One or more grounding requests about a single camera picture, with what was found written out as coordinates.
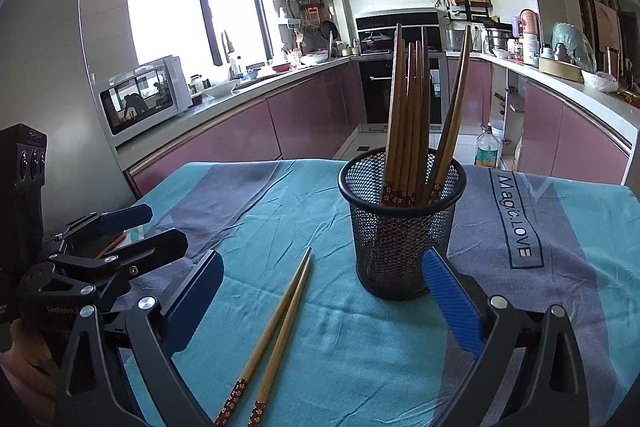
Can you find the person's left hand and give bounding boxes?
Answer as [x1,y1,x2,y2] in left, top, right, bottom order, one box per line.
[0,321,63,413]

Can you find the kitchen window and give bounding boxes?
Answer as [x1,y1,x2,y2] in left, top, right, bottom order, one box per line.
[125,0,273,68]

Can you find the pink kettle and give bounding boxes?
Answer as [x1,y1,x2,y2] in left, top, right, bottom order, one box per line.
[519,9,541,58]

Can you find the white microwave oven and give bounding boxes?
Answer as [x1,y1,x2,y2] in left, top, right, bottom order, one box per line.
[95,55,193,148]

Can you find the pink lower kitchen cabinets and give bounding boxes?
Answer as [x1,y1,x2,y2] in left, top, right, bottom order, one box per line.
[125,57,633,195]

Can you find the wooden tray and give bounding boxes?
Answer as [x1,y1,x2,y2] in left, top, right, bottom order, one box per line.
[539,56,583,82]

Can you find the black mesh utensil holder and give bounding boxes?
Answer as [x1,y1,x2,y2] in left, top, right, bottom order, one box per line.
[338,149,467,301]

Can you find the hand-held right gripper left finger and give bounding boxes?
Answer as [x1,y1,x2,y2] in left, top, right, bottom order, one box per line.
[55,251,225,427]

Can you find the lidded pot on stove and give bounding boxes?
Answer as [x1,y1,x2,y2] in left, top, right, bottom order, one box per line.
[360,32,394,52]

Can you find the teal and grey tablecloth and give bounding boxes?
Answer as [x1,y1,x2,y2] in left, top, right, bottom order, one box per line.
[120,159,640,427]

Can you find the green plastic cover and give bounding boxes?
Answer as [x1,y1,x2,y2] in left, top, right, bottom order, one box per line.
[552,23,596,72]

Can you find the white plastic bag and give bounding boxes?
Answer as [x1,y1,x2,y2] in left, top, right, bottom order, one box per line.
[582,71,619,94]

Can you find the cooking oil bottle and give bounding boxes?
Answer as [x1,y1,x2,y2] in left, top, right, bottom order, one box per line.
[474,127,501,168]

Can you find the black built-in oven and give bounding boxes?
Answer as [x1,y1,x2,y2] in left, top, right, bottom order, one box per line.
[357,57,448,128]

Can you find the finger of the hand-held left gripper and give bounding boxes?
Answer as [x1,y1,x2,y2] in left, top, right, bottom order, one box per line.
[19,229,190,323]
[42,203,153,255]

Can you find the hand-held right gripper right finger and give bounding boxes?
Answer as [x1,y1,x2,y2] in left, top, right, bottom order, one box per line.
[421,248,591,427]

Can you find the black countertop rack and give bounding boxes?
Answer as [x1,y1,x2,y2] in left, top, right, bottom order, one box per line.
[434,0,493,20]

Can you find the stainless steel pot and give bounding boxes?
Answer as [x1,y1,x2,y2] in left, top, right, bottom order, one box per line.
[484,28,513,56]

